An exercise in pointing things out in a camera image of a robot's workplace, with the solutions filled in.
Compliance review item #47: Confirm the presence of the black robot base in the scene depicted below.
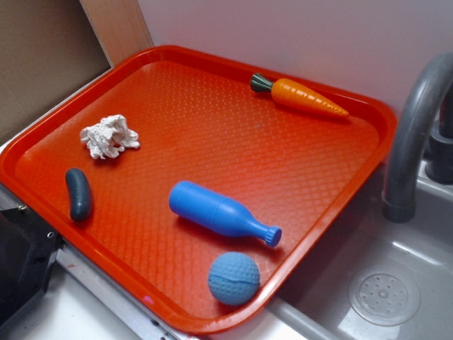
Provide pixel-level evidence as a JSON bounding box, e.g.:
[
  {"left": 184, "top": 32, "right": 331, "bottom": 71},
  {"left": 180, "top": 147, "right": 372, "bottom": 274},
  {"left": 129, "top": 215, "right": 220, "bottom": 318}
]
[{"left": 1, "top": 205, "right": 62, "bottom": 333}]

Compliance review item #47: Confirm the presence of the blue plastic bottle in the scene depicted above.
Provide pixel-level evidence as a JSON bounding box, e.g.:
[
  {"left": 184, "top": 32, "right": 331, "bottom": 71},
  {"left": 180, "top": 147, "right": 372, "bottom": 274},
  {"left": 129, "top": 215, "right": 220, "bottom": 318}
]
[{"left": 168, "top": 181, "right": 282, "bottom": 247}]

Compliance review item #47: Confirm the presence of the red plastic tray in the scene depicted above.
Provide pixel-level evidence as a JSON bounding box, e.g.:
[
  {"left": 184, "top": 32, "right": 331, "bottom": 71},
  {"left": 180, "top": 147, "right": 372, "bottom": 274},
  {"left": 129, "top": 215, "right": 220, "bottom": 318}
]
[{"left": 1, "top": 46, "right": 396, "bottom": 334}]

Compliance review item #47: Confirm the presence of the orange toy carrot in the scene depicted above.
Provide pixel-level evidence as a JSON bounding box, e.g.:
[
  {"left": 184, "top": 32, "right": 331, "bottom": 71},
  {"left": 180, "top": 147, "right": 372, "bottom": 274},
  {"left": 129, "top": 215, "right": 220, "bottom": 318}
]
[{"left": 250, "top": 73, "right": 350, "bottom": 118}]

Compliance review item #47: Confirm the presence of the blue dimpled ball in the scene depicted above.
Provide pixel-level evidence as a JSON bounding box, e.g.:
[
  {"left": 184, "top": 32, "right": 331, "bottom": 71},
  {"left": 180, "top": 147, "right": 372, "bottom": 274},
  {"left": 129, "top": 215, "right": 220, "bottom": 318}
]
[{"left": 207, "top": 252, "right": 260, "bottom": 306}]

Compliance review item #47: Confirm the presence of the crumpled white cloth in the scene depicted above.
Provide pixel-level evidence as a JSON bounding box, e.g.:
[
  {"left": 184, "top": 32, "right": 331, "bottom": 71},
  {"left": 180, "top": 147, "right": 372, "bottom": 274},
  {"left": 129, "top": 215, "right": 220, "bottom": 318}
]
[{"left": 80, "top": 114, "right": 141, "bottom": 160}]

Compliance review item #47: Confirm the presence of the dark grey toy sausage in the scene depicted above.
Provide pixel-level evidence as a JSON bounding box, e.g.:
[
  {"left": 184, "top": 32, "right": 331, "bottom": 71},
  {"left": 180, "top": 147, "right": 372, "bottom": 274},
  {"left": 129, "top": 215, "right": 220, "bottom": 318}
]
[{"left": 65, "top": 168, "right": 93, "bottom": 222}]

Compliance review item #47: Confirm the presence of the grey toy sink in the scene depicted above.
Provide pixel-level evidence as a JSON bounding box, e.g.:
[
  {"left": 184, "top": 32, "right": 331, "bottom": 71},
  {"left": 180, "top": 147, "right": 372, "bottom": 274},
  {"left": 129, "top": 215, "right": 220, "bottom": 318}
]
[{"left": 267, "top": 155, "right": 453, "bottom": 340}]

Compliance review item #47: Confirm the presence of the grey toy faucet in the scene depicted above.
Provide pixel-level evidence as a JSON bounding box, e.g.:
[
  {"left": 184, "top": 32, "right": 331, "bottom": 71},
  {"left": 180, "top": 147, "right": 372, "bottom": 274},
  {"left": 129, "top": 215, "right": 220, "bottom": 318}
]
[{"left": 382, "top": 52, "right": 452, "bottom": 222}]

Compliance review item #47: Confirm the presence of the dark faucet knob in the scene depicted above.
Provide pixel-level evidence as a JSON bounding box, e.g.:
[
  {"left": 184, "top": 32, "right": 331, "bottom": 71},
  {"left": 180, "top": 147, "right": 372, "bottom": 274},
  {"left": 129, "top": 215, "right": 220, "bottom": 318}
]
[{"left": 425, "top": 86, "right": 452, "bottom": 184}]

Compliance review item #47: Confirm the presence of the brown cardboard panel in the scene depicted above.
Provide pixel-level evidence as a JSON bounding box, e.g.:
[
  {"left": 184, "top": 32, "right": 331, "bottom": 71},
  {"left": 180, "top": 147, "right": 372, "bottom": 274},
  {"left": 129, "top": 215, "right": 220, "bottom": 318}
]
[{"left": 1, "top": 1, "right": 153, "bottom": 142}]

